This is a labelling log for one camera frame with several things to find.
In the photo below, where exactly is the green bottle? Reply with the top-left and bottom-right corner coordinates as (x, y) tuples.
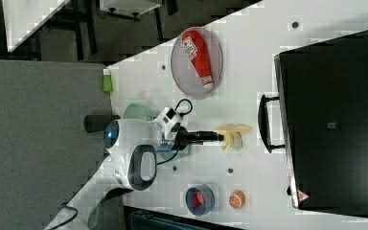
(103, 69), (113, 92)

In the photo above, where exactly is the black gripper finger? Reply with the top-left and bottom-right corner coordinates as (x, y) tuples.
(203, 131), (224, 142)

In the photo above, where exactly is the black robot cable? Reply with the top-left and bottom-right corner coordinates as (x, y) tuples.
(47, 98), (195, 230)

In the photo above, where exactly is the yellow peeled banana toy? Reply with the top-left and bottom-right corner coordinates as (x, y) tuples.
(216, 124), (252, 151)

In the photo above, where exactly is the red ketchup bottle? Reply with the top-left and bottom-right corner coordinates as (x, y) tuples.
(181, 30), (214, 91)

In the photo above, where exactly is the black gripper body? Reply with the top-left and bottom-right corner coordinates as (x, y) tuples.
(172, 126), (204, 150)

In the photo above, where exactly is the orange slice toy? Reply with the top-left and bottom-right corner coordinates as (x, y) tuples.
(228, 190), (245, 209)

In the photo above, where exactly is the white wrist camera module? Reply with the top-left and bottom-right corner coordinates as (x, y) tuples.
(153, 107), (183, 139)

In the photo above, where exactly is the black toaster oven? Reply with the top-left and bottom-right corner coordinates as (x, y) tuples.
(258, 30), (368, 218)

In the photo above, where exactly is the red toy fruit in bowl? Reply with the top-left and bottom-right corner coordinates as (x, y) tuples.
(193, 192), (205, 207)

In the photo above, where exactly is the green mug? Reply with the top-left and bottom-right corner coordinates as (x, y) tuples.
(159, 146), (191, 161)

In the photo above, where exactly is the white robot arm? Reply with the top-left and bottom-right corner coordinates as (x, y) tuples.
(76, 118), (224, 230)

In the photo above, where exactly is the grey round plate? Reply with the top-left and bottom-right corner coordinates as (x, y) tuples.
(171, 27), (222, 100)

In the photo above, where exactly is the blue bowl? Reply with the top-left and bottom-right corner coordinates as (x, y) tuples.
(185, 184), (215, 217)

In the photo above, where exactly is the black cylinder on table edge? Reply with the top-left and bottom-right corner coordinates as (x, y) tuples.
(83, 115), (120, 133)

